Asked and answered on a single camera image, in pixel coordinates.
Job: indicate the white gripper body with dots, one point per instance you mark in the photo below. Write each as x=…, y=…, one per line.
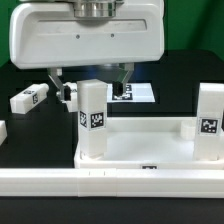
x=66, y=33

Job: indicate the white front fence bar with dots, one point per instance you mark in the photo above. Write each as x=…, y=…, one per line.
x=112, y=183

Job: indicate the white marker sheet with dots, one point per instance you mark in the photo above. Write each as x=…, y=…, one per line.
x=135, y=92

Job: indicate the white left fence block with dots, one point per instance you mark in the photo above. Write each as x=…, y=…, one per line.
x=3, y=131

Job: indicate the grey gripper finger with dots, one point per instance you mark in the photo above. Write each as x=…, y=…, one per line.
x=55, y=74
x=125, y=72

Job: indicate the white desk top tray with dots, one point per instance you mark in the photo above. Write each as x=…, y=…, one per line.
x=149, y=143

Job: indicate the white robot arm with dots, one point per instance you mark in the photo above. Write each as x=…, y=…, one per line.
x=54, y=34

